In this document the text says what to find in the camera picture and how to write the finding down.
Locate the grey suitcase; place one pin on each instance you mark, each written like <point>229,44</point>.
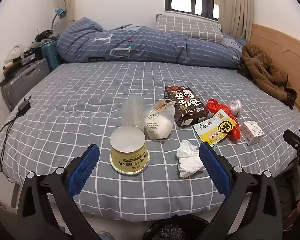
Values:
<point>15,88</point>

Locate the grey checked bed sheet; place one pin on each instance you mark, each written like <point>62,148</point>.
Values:
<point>80,104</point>

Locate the black-lined trash bin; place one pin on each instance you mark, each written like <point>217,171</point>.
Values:
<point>176,227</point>

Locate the black charger with cable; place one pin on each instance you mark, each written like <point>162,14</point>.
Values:
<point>22,110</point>

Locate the red plastic bag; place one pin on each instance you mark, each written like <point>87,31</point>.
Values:
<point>220,109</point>

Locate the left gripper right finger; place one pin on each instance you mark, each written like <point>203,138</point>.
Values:
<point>251,209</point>

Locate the blue desk lamp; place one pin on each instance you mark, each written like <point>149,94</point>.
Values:
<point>60,13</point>

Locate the white cosmetic cotton pouch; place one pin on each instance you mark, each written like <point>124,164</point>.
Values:
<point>159,119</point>

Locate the small white cardboard box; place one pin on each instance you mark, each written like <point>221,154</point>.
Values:
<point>251,132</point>

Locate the blue striped duvet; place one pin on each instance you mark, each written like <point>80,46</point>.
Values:
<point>86,41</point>

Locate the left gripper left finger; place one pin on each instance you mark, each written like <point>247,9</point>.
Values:
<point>35,217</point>

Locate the wooden headboard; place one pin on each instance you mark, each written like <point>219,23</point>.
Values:
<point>284,51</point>

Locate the brown fleece jacket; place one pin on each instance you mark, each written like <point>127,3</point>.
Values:
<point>257,66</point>

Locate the white tissue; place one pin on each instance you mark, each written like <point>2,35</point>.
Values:
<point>189,161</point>

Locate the clear bubble wrap piece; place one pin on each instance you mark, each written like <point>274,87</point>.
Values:
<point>132,112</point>

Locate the grey checked pillow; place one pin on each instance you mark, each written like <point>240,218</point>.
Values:
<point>200,29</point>

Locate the brown chocolate snack box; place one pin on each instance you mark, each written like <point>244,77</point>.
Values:
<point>189,109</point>

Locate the teal suitcase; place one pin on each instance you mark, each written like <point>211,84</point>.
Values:
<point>49,52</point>

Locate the yellow paper noodle cup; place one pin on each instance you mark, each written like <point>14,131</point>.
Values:
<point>128,151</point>

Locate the yellow snack wrapper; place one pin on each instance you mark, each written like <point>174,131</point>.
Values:
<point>212,130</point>

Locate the beige curtain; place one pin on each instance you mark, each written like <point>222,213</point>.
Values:
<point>236,18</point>

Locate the clutter on suitcases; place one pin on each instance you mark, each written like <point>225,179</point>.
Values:
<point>20,55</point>

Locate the small pink-white wrapper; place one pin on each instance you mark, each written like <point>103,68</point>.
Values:
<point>235,107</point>

